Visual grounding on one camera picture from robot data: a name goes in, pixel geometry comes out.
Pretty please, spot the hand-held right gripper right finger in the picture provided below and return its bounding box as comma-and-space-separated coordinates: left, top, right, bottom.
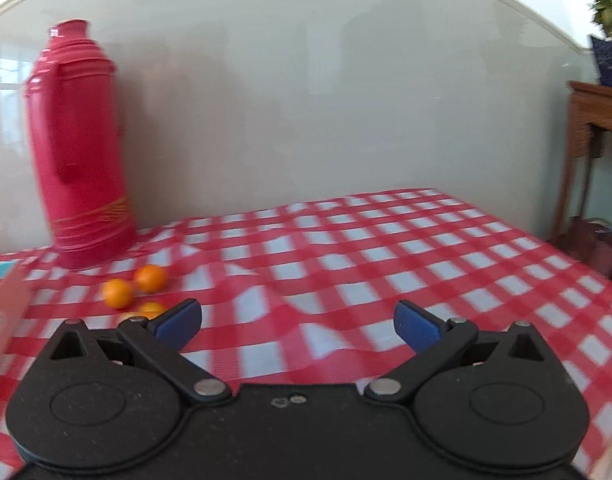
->
364, 299, 559, 405

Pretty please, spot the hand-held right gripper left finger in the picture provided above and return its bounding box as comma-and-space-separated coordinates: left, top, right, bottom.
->
49, 298, 232, 406

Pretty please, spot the red checkered tablecloth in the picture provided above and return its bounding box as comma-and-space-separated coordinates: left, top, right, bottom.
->
0, 188, 612, 480

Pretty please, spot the dark red bag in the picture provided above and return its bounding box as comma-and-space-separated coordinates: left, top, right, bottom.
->
561, 216, 612, 278

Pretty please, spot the red thermos flask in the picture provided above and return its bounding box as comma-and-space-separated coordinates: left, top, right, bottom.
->
25, 19, 137, 270

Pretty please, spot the wooden side table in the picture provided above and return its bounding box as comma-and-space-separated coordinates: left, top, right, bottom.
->
551, 80, 612, 246

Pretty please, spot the blue plant pot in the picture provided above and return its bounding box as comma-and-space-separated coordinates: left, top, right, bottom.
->
589, 35, 612, 88

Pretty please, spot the green potted plant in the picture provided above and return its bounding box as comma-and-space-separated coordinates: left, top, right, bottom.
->
588, 0, 612, 42

